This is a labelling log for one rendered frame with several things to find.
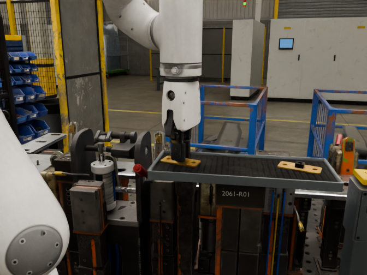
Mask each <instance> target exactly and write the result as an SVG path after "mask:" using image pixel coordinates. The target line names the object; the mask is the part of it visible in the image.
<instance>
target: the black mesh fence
mask: <svg viewBox="0 0 367 275"><path fill-rule="evenodd" d="M0 74H1V81H0V82H2V88H3V90H2V91H1V89H0V100H1V101H0V102H1V104H2V110H3V103H2V102H3V101H4V103H5V110H6V111H8V112H9V114H10V117H9V119H7V121H8V123H9V125H10V127H11V129H12V130H13V132H14V134H15V135H16V137H17V139H18V140H19V132H18V127H17V119H16V112H15V104H14V96H13V89H12V84H11V77H10V69H9V61H8V53H7V46H6V41H5V34H4V26H3V18H2V16H0ZM1 92H3V93H1ZM2 99H4V100H2ZM19 141H20V140H19Z"/></svg>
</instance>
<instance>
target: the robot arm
mask: <svg viewBox="0 0 367 275"><path fill-rule="evenodd" d="M102 1H103V3H104V6H105V9H106V13H107V15H108V17H109V19H110V20H111V21H112V23H113V24H114V25H115V26H116V27H117V28H118V29H120V30H121V31H122V32H123V33H125V34H126V35H128V36H129V37H130V38H132V39H133V40H135V41H136V42H137V43H139V44H140V45H142V46H144V47H146V48H148V49H150V50H155V51H160V68H159V70H160V75H162V76H165V77H163V81H164V85H163V97H162V124H163V128H164V129H165V130H166V132H165V136H166V137H168V138H170V143H171V159H172V160H175V161H180V162H184V161H185V160H186V158H189V157H190V155H191V141H190V139H191V130H192V128H193V127H194V126H196V125H197V124H199V122H200V90H199V82H198V81H199V78H198V77H197V76H201V75H202V29H203V0H159V13H158V12H156V11H155V10H153V9H152V8H151V7H150V6H149V5H148V4H147V3H146V2H145V1H144V0H102ZM174 127H176V128H174ZM69 237H70V232H69V225H68V221H67V218H66V215H65V213H64V211H63V209H62V207H61V205H60V203H59V202H58V201H57V199H56V197H55V196H54V194H53V193H52V191H51V190H50V188H49V186H48V185H47V184H46V182H45V181H44V179H43V178H42V176H41V174H40V173H39V171H38V170H37V168H36V167H35V165H34V164H33V162H32V161H31V159H30V157H29V156H28V154H27V153H26V151H25V150H24V148H23V147H22V145H21V144H20V142H19V140H18V139H17V137H16V135H15V134H14V132H13V130H12V129H11V127H10V125H9V123H8V121H7V120H6V118H5V116H4V114H3V112H2V110H1V108H0V275H58V272H57V268H56V266H57V265H58V264H59V263H60V262H61V260H62V259H63V257H64V255H65V253H66V250H67V247H68V244H69Z"/></svg>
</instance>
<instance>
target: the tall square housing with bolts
mask: <svg viewBox="0 0 367 275"><path fill-rule="evenodd" d="M294 197H295V189H285V188H269V187H266V188H265V203H264V208H263V211H262V217H261V232H260V240H259V253H258V254H259V257H258V272H257V275H287V265H288V251H287V246H288V234H289V224H290V217H293V207H294Z"/></svg>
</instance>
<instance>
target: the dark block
mask: <svg viewBox="0 0 367 275"><path fill-rule="evenodd" d="M54 167H55V171H62V172H67V173H71V174H72V163H71V156H70V152H66V153H64V154H62V155H61V156H59V157H58V158H56V159H54ZM55 176H56V180H57V182H58V186H59V192H60V202H61V204H62V206H61V207H62V209H63V211H64V213H65V215H66V218H67V221H68V225H69V232H70V237H69V244H68V247H67V250H66V256H67V266H68V275H79V273H78V266H79V265H80V261H79V250H78V239H77V233H73V230H74V228H73V217H72V206H71V200H70V189H71V188H72V185H73V176H70V175H65V176H63V175H62V176H58V175H55Z"/></svg>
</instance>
